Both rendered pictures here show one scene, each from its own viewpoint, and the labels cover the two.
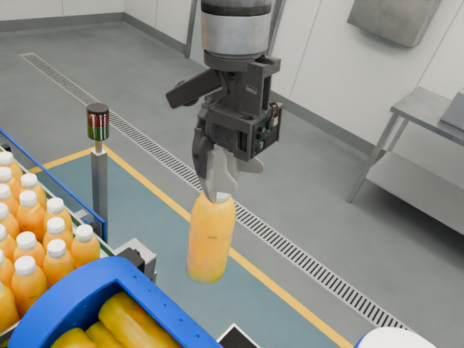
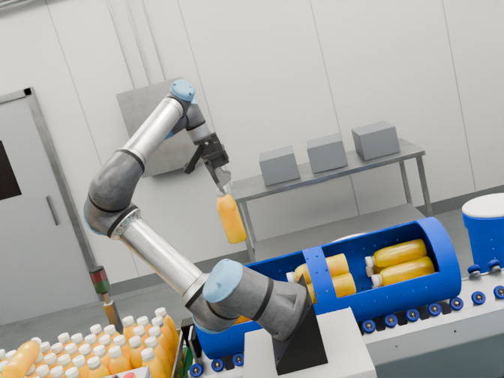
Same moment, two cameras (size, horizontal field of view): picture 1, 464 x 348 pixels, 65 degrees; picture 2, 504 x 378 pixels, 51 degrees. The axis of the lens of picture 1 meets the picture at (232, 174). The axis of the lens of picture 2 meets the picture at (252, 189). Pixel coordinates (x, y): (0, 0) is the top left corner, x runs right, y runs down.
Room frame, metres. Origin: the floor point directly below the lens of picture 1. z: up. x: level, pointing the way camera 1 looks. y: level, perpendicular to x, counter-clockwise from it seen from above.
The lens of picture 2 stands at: (-1.27, 0.78, 1.89)
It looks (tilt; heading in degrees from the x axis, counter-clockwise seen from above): 13 degrees down; 332
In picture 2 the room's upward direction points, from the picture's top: 15 degrees counter-clockwise
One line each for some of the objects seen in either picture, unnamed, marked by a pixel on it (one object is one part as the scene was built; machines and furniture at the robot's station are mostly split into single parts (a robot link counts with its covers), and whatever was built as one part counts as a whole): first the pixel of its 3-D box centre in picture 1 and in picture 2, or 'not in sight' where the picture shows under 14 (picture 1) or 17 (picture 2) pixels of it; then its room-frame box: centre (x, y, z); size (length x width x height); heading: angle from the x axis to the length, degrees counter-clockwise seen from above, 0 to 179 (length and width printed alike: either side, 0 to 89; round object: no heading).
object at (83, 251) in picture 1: (85, 258); (168, 336); (0.58, 0.32, 1.00); 0.07 x 0.07 x 0.19
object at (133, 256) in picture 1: (125, 272); (193, 332); (0.60, 0.22, 0.95); 0.10 x 0.07 x 0.10; 150
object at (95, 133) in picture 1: (98, 128); (101, 284); (0.91, 0.43, 1.18); 0.06 x 0.06 x 0.05
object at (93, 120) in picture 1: (97, 116); (98, 274); (0.91, 0.43, 1.23); 0.06 x 0.06 x 0.04
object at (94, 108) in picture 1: (98, 130); (102, 286); (0.91, 0.43, 1.18); 0.06 x 0.06 x 0.16
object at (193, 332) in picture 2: not in sight; (197, 347); (0.41, 0.28, 0.99); 0.10 x 0.02 x 0.12; 150
